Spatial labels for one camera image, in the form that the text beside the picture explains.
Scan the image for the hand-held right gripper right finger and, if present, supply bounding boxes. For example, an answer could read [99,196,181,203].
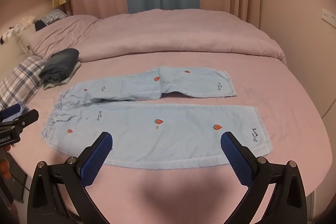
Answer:
[220,131,308,224]

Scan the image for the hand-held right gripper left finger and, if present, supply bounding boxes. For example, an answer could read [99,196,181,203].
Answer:
[27,131,124,224]

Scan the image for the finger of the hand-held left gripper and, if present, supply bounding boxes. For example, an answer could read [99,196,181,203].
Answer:
[0,103,23,122]
[0,109,39,135]

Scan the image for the light blue denim shorts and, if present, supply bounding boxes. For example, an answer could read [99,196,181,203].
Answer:
[39,66,273,169]

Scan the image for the orange object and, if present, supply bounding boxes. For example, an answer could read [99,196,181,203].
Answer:
[0,158,11,180]

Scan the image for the plaid pillow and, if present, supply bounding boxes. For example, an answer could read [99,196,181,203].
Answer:
[0,55,46,111]

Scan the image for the folded dark jeans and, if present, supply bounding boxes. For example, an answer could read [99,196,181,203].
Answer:
[39,48,80,83]

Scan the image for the white plush toy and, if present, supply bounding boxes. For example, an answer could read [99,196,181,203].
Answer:
[0,27,16,45]
[21,14,36,28]

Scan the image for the blue checked pillow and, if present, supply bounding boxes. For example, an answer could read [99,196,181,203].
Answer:
[34,9,67,31]

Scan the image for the pink duvet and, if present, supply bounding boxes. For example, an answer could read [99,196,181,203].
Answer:
[28,8,287,65]

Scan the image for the white wall socket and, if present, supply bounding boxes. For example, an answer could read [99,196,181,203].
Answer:
[322,7,336,26]

